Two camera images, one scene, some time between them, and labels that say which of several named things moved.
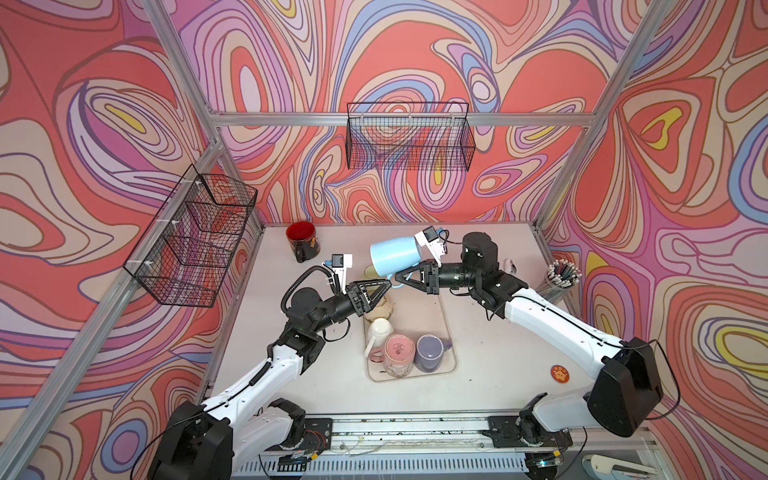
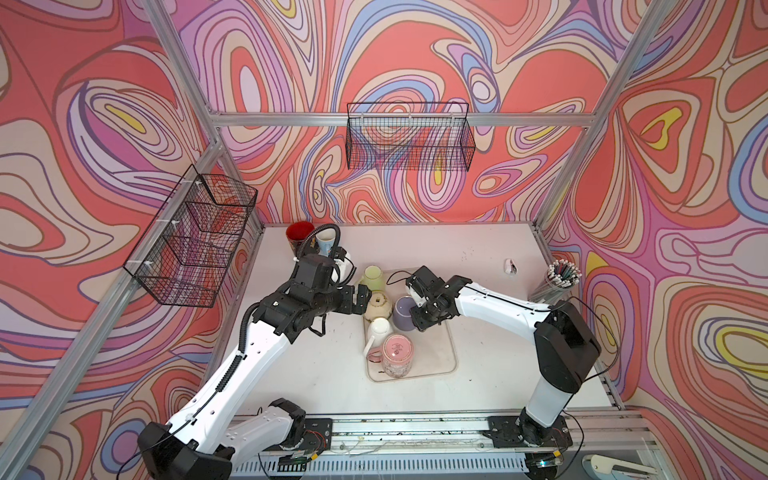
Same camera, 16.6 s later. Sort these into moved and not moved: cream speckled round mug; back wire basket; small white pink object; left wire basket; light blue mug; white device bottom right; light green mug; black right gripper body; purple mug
Moved: purple mug; light blue mug; black right gripper body
Not moved: cream speckled round mug; light green mug; left wire basket; white device bottom right; back wire basket; small white pink object
